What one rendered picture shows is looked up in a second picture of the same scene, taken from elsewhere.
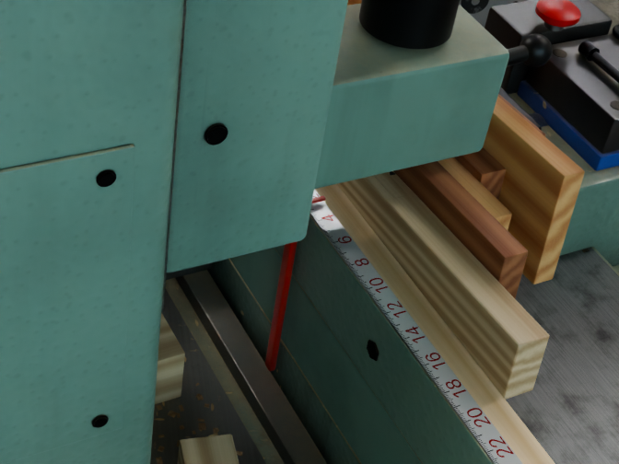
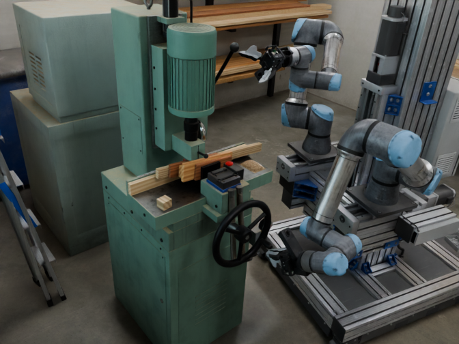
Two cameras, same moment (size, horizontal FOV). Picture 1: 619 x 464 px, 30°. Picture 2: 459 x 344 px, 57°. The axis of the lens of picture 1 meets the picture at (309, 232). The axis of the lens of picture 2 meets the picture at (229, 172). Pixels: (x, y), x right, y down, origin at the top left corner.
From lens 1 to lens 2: 1.71 m
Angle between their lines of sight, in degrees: 66
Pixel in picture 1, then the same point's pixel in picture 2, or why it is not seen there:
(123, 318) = (141, 138)
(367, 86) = (177, 139)
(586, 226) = (203, 190)
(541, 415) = (164, 191)
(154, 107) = (141, 115)
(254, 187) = (160, 138)
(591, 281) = (196, 196)
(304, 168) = (163, 139)
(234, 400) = not seen: hidden behind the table
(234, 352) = not seen: hidden behind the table
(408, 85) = (181, 142)
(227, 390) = not seen: hidden behind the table
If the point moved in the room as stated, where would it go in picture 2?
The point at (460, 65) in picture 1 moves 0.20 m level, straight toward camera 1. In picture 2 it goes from (186, 144) to (135, 141)
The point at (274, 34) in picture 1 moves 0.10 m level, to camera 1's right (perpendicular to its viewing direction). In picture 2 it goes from (159, 119) to (158, 130)
